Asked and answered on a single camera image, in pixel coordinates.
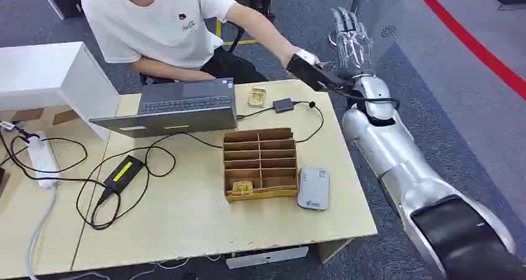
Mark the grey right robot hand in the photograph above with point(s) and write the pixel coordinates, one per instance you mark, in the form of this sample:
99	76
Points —
351	39

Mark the person's left hand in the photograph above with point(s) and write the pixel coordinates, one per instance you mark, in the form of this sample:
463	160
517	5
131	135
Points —
306	57

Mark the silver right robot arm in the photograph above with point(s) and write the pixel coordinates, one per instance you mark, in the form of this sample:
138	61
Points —
394	154

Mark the small dark hub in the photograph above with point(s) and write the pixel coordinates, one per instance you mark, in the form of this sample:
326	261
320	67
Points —
283	105

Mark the gold card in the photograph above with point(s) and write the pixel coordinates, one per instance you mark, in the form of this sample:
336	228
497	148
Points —
257	97
242	187

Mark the yellow floor tape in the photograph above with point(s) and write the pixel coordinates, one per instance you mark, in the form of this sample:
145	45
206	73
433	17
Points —
240	42

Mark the black chair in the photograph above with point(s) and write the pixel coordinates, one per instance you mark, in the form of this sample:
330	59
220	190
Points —
238	35

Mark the wooden card box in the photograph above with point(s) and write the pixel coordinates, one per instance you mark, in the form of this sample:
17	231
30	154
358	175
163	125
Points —
261	165

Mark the red floor tape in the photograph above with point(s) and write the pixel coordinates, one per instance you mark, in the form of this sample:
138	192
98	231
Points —
468	39

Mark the white card reader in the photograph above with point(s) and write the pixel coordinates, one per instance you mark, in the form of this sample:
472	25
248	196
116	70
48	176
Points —
313	189

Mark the grey laptop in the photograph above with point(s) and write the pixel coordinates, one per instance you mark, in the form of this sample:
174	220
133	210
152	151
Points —
185	120

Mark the person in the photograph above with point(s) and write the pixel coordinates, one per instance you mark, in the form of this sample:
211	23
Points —
156	27

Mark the white bar under desk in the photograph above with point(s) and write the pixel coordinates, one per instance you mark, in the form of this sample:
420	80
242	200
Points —
267	257

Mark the black power adapter yellow label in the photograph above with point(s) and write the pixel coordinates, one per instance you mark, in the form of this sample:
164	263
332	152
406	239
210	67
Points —
122	173

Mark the brown cardboard piece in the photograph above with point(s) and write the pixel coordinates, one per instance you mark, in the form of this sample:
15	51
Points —
26	115
65	117

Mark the white box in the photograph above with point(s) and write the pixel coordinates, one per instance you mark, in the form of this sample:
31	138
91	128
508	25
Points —
45	74

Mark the white power strip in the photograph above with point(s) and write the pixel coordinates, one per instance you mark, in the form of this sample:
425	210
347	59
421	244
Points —
43	161

